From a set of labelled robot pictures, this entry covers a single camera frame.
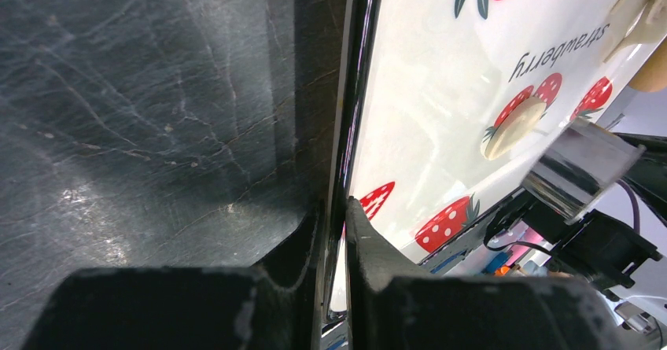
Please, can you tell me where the round metal cutter ring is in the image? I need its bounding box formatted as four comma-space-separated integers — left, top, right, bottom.
522, 117, 647, 225

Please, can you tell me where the wooden rolling pin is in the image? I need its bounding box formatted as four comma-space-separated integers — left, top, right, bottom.
628, 40, 667, 93

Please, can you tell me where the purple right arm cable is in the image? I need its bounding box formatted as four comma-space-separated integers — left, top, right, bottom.
614, 179, 642, 234

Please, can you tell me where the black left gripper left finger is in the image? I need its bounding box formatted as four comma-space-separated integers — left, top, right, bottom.
24, 204, 324, 349

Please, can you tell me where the beige dough lump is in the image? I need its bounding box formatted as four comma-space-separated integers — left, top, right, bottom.
602, 0, 666, 64

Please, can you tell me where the round cut dough wrapper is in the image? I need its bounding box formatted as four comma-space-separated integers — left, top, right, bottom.
482, 94, 547, 160

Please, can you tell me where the white strawberry print tray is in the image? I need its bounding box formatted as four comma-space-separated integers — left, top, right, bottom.
325, 0, 667, 325

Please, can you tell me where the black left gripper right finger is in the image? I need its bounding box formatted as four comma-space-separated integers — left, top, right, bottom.
345, 198, 628, 349

